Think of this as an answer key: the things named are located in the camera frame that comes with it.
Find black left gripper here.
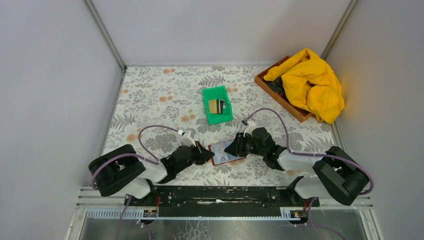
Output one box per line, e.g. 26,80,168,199
175,141,215,175

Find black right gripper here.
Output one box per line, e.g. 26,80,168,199
224,132,266,158

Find gold credit card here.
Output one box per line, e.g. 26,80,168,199
209,99,218,114

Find black VIP credit card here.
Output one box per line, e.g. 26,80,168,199
216,99,225,114

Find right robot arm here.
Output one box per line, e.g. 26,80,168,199
224,127,374,206

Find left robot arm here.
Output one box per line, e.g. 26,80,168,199
88,141,215,206

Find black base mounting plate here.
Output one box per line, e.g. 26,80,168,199
124,185,311,218

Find green plastic bin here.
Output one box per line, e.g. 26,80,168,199
202,85,233,125

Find floral patterned table mat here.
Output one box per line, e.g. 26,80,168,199
93,65,353,187

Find brown wooden tray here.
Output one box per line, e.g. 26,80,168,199
254,55,313,123

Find dark items in tray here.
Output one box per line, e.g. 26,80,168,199
266,77,285,95

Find yellow cloth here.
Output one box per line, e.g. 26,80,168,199
263,48,345,124

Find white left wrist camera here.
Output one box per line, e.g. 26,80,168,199
177,129,196,146

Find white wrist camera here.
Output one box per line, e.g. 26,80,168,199
177,129,196,146
242,119,257,137

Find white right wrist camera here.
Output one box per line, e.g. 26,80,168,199
242,119,257,137

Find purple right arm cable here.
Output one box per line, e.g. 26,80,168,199
242,107,375,240

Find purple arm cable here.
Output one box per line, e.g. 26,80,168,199
242,107,375,240
89,124,185,240

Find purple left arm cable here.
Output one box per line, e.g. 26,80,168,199
89,124,185,240

